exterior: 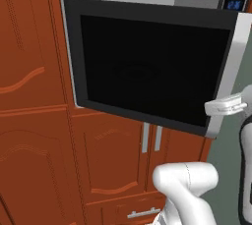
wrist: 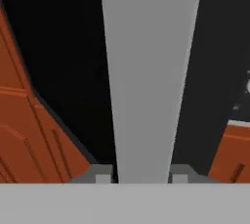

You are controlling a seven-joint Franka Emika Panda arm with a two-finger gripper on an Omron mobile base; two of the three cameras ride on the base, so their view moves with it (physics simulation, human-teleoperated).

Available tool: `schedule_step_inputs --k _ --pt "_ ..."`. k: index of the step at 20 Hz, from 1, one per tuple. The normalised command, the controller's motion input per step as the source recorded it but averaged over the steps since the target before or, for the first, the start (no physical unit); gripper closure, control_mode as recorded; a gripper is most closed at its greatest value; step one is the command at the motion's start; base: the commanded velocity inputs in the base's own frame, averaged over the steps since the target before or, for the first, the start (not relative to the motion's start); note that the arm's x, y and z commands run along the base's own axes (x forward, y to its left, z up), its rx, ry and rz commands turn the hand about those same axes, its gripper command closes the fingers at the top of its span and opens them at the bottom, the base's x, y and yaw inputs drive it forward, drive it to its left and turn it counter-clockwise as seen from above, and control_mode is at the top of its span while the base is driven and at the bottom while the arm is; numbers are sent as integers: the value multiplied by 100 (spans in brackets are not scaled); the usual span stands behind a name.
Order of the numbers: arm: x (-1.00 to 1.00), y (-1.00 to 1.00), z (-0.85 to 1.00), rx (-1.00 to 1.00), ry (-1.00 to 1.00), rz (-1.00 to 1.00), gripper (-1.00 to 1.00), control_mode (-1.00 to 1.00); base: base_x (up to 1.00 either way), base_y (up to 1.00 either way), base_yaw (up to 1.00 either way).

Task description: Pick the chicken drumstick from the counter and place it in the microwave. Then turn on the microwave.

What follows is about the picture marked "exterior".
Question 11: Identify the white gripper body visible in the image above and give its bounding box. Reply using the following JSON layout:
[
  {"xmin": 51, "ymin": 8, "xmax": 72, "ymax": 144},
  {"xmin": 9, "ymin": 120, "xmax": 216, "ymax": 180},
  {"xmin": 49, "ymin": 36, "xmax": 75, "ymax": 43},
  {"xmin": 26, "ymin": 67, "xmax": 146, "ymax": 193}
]
[{"xmin": 204, "ymin": 93, "xmax": 248, "ymax": 117}]

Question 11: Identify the red-brown drawer front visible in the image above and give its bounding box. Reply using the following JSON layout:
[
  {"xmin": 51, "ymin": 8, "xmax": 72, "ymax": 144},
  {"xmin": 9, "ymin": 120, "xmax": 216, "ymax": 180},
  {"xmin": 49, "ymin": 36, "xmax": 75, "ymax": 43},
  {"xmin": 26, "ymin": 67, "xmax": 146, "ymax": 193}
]
[{"xmin": 85, "ymin": 192, "xmax": 169, "ymax": 225}]

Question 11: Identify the black microwave door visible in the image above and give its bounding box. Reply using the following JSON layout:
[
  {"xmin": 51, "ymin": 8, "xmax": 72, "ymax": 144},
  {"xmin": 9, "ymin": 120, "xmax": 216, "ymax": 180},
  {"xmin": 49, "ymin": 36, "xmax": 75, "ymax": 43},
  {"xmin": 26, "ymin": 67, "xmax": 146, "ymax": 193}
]
[{"xmin": 60, "ymin": 0, "xmax": 252, "ymax": 140}]

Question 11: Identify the large red-brown cupboard door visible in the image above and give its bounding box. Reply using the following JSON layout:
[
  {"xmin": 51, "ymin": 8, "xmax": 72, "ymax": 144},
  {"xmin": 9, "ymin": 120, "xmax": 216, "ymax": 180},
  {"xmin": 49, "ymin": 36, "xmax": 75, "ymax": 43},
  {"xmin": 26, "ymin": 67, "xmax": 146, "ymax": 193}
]
[{"xmin": 0, "ymin": 105, "xmax": 86, "ymax": 225}]

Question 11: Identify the silver drawer handle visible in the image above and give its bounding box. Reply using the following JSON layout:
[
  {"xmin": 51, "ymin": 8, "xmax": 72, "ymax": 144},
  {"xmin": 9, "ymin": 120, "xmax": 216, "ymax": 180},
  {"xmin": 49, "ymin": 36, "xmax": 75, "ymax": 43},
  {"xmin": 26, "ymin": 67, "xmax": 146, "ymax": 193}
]
[{"xmin": 126, "ymin": 206, "xmax": 162, "ymax": 220}]

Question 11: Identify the tall red-brown cupboard door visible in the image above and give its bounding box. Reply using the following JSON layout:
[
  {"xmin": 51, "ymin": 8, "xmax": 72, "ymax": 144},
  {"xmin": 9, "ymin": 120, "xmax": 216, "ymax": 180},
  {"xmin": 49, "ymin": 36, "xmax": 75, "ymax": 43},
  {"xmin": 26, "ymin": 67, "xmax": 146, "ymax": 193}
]
[{"xmin": 0, "ymin": 0, "xmax": 68, "ymax": 113}]

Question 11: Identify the silver cupboard handle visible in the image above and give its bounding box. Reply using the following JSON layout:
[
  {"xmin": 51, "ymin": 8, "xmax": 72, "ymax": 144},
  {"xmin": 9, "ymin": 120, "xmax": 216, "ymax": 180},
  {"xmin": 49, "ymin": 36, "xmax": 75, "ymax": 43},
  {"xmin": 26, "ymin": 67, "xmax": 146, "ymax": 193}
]
[
  {"xmin": 154, "ymin": 125, "xmax": 163, "ymax": 152},
  {"xmin": 141, "ymin": 122, "xmax": 151, "ymax": 154}
]

